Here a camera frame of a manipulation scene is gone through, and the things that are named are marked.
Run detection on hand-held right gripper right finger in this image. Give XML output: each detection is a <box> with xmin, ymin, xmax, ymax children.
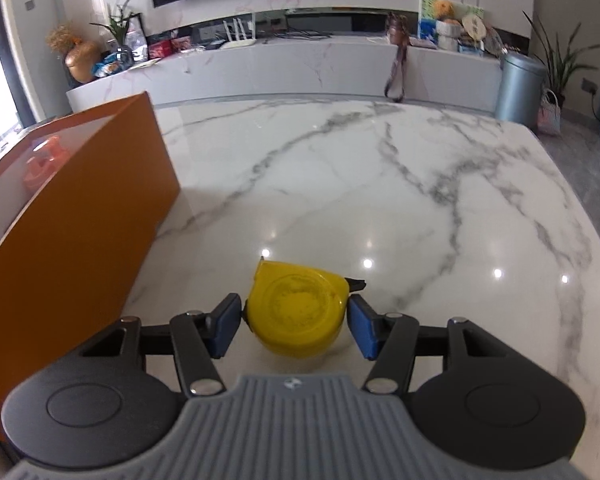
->
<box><xmin>347</xmin><ymin>294</ymin><xmax>506</xmax><ymax>395</ymax></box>

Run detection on grey trash can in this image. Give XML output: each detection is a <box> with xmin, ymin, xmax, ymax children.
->
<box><xmin>494</xmin><ymin>52</ymin><xmax>549</xmax><ymax>129</ymax></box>

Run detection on gold vase with dried flowers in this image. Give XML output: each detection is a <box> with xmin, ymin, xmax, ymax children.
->
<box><xmin>47</xmin><ymin>22</ymin><xmax>102</xmax><ymax>84</ymax></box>

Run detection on white router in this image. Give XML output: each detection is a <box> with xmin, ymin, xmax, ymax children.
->
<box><xmin>220</xmin><ymin>17</ymin><xmax>259</xmax><ymax>50</ymax></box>

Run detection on green plant in glass vase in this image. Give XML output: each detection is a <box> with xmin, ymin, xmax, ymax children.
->
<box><xmin>90</xmin><ymin>0</ymin><xmax>142</xmax><ymax>69</ymax></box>

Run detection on yellow tape measure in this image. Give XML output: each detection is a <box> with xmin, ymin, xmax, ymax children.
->
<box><xmin>242</xmin><ymin>256</ymin><xmax>369</xmax><ymax>360</ymax></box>

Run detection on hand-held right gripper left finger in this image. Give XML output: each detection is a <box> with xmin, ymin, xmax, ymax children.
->
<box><xmin>80</xmin><ymin>292</ymin><xmax>243</xmax><ymax>396</ymax></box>

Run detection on woven basket bag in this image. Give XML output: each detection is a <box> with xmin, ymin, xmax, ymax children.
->
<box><xmin>535</xmin><ymin>88</ymin><xmax>564</xmax><ymax>136</ymax></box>

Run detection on orange cardboard box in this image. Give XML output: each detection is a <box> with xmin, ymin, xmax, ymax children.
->
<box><xmin>0</xmin><ymin>91</ymin><xmax>182</xmax><ymax>442</ymax></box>

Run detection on round paper fan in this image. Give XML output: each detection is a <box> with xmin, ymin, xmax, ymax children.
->
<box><xmin>460</xmin><ymin>13</ymin><xmax>484</xmax><ymax>42</ymax></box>

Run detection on black cables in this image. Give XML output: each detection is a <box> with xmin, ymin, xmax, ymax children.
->
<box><xmin>271</xmin><ymin>29</ymin><xmax>332</xmax><ymax>42</ymax></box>

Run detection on black framed picture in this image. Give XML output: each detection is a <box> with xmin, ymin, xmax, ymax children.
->
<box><xmin>125</xmin><ymin>12</ymin><xmax>149</xmax><ymax>62</ymax></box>

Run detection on tall potted plant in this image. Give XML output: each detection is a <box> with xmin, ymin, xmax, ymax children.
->
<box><xmin>522</xmin><ymin>9</ymin><xmax>600</xmax><ymax>109</ymax></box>

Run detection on blue snack packets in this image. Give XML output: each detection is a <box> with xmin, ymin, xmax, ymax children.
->
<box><xmin>92</xmin><ymin>54</ymin><xmax>132</xmax><ymax>79</ymax></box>

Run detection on white marble media console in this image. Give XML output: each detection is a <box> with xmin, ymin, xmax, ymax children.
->
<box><xmin>66</xmin><ymin>35</ymin><xmax>504</xmax><ymax>114</ymax></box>

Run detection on stack of colourful items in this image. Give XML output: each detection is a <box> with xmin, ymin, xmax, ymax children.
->
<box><xmin>417</xmin><ymin>0</ymin><xmax>486</xmax><ymax>45</ymax></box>

